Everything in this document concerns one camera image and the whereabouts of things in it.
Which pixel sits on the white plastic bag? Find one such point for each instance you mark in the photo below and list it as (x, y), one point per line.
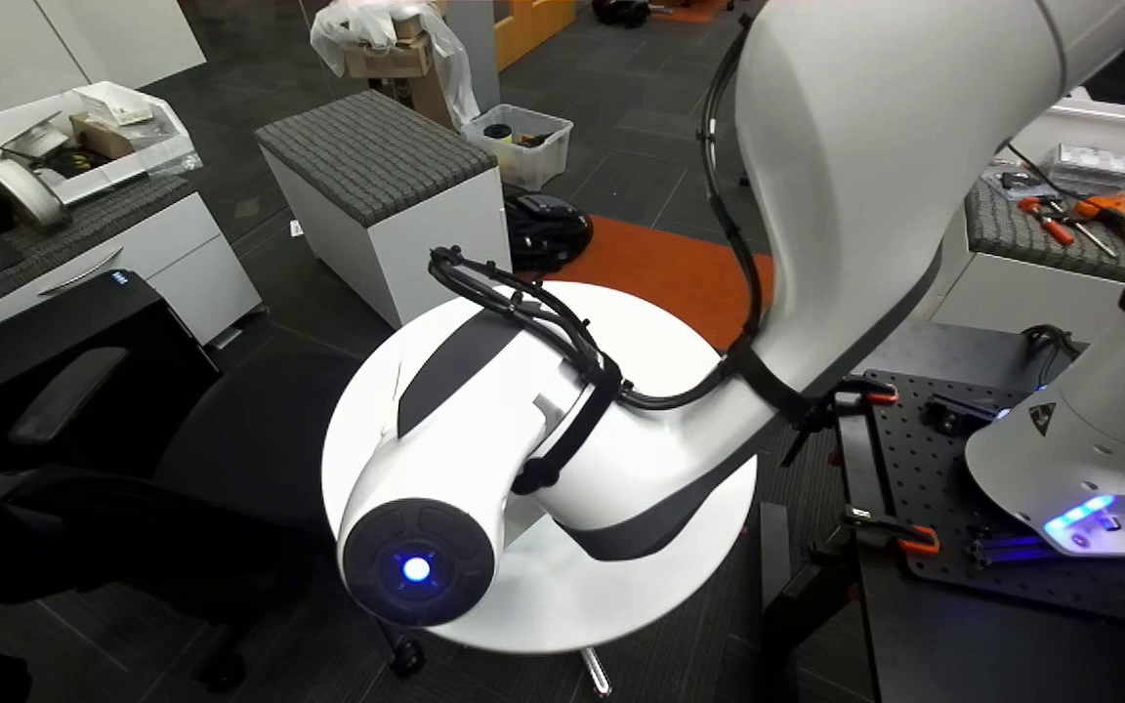
(368, 33)

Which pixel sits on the black bag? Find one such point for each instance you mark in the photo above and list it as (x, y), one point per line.
(546, 227)

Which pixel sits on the black office chair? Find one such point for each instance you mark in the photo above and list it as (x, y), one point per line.
(108, 442)

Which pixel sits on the white storage tray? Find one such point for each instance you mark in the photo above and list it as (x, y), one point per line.
(1093, 129)

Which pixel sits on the white box of clutter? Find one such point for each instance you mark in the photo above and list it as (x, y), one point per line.
(66, 138)

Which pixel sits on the white table leg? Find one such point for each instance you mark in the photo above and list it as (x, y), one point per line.
(595, 668)

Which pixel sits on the black orange bar clamp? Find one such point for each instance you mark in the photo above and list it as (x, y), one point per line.
(863, 392)
(897, 532)

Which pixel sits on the orange floor mat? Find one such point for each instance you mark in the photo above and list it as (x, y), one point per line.
(665, 269)

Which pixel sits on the orange hand tool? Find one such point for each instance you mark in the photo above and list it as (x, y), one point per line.
(1106, 205)

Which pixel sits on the white tape roll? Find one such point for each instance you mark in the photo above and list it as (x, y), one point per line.
(16, 189)

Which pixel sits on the white desk with dark top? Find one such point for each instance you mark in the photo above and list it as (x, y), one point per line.
(66, 261)

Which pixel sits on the white cabinet with grey cushion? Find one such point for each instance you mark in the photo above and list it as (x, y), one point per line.
(378, 207)
(1043, 269)

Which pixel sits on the white plastic bin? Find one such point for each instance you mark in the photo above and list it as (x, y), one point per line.
(523, 138)

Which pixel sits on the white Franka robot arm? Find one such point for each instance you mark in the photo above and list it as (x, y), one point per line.
(850, 157)

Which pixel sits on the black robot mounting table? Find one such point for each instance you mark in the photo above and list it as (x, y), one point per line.
(976, 612)

